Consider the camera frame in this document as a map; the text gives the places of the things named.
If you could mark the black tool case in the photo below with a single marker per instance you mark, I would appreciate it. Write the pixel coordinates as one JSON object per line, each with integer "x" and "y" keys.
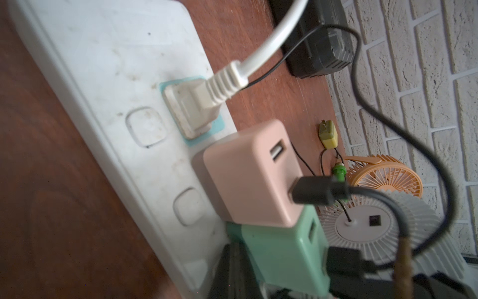
{"x": 312, "y": 50}

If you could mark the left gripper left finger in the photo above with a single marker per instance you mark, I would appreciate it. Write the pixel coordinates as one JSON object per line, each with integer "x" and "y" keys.
{"x": 235, "y": 277}

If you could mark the white power strip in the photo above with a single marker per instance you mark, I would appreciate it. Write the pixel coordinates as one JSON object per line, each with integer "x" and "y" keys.
{"x": 108, "y": 63}

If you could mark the orange small fan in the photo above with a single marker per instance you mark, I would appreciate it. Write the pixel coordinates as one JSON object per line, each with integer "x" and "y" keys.
{"x": 384, "y": 173}

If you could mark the yellow USB charger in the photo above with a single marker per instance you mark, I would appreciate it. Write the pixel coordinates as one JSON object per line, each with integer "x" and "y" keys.
{"x": 328, "y": 134}

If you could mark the pink USB charger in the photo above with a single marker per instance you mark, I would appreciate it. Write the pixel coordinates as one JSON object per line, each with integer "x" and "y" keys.
{"x": 248, "y": 176}

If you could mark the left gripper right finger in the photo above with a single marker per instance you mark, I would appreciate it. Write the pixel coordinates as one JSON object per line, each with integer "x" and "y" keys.
{"x": 421, "y": 286}

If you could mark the green USB charger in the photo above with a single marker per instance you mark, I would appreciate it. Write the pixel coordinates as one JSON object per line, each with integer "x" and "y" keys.
{"x": 292, "y": 258}

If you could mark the white small desk fan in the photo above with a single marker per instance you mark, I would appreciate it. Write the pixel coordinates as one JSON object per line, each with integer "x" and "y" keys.
{"x": 370, "y": 226}

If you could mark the white plug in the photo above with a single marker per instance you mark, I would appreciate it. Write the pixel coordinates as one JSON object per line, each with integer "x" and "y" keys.
{"x": 196, "y": 103}

